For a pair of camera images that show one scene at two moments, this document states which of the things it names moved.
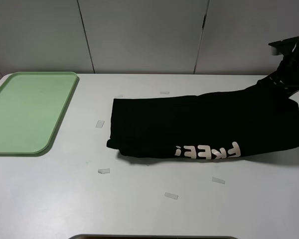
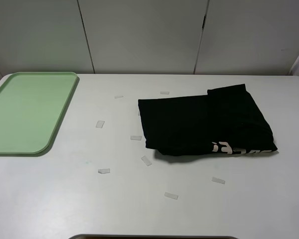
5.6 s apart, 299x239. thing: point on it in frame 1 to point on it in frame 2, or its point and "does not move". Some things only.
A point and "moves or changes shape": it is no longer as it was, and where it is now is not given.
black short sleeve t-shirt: (220, 126) moves or changes shape
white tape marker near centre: (170, 195) does not move
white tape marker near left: (104, 171) does not move
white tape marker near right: (218, 180) does not move
